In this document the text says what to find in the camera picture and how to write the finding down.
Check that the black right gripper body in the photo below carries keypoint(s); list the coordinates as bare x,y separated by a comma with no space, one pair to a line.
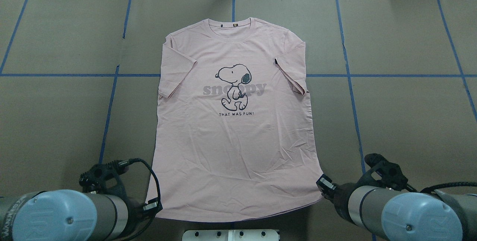
341,195

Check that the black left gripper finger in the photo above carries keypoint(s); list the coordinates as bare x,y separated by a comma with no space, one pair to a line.
152,206

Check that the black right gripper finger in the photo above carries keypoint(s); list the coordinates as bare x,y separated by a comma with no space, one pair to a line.
327,187

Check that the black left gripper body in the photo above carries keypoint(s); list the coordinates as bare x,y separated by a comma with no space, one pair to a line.
133,211

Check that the pink Snoopy t-shirt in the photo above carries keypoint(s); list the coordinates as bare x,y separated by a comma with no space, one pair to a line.
235,138

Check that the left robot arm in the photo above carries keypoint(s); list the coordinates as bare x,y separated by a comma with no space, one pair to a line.
59,215

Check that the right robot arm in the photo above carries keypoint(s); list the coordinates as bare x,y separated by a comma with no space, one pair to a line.
385,204

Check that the white camera pole base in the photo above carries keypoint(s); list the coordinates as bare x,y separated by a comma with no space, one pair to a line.
232,235

